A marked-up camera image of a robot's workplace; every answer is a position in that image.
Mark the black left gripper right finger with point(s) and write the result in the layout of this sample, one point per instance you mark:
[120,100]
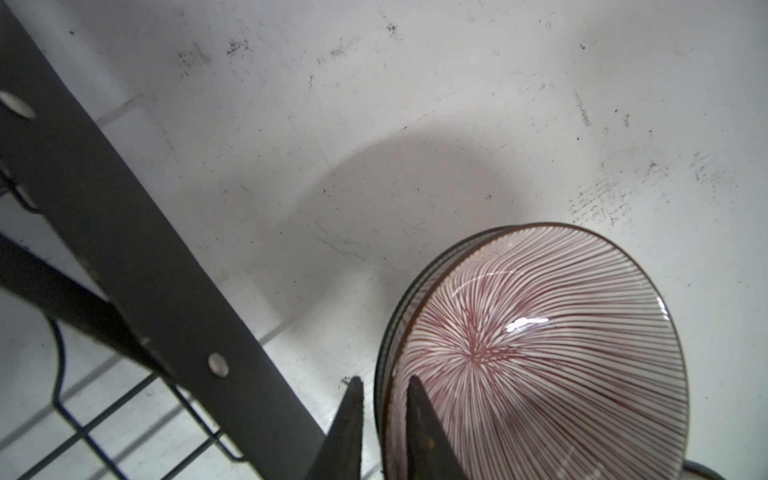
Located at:
[429,452]

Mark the black wire dish rack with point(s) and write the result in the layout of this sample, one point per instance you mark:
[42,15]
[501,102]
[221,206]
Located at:
[155,304]

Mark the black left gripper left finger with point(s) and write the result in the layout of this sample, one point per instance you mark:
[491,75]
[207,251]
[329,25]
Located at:
[339,457]

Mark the maroon striped bowl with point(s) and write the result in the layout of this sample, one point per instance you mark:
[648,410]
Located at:
[546,352]

